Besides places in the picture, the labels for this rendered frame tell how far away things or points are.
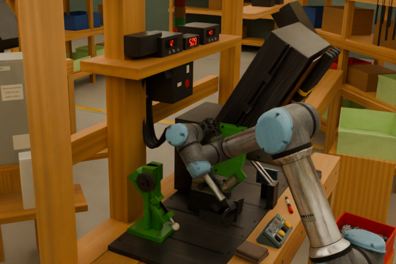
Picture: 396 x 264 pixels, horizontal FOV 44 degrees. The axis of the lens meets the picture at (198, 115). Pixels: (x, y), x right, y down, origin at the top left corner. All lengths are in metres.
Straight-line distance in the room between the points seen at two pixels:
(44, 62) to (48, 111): 0.15
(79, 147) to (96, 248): 0.38
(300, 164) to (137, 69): 0.64
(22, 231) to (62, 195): 2.18
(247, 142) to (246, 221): 0.50
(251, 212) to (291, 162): 0.76
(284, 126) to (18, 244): 2.66
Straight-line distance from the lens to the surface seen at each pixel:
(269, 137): 1.32
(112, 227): 1.99
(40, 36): 1.47
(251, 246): 1.79
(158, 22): 12.11
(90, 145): 1.84
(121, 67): 1.67
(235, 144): 1.62
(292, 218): 2.05
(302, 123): 1.35
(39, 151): 1.59
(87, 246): 1.89
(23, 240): 3.70
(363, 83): 4.93
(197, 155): 1.61
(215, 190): 1.94
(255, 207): 2.11
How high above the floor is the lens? 1.89
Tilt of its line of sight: 18 degrees down
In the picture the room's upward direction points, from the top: 1 degrees clockwise
